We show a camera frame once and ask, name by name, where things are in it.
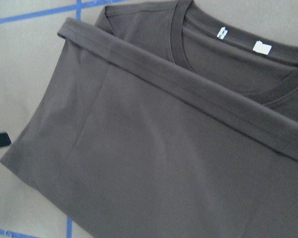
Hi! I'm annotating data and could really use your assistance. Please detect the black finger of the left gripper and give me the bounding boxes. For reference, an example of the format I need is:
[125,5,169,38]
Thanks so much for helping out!
[0,132,11,149]

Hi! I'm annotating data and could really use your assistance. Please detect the dark brown t-shirt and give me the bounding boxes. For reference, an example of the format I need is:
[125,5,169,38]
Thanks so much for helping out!
[1,0,298,238]

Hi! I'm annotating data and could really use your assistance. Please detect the blue tape grid lines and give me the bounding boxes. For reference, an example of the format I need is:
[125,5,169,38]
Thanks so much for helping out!
[0,0,126,238]

